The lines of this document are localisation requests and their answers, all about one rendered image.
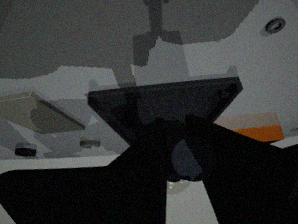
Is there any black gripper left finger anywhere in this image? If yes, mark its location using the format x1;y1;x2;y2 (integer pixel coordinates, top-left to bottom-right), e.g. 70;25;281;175
0;117;168;224

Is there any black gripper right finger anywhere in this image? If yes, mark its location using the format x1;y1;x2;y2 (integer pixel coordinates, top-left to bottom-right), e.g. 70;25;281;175
186;115;298;224

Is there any brown open tray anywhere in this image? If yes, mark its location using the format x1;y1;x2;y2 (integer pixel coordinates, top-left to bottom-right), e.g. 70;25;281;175
233;125;285;144

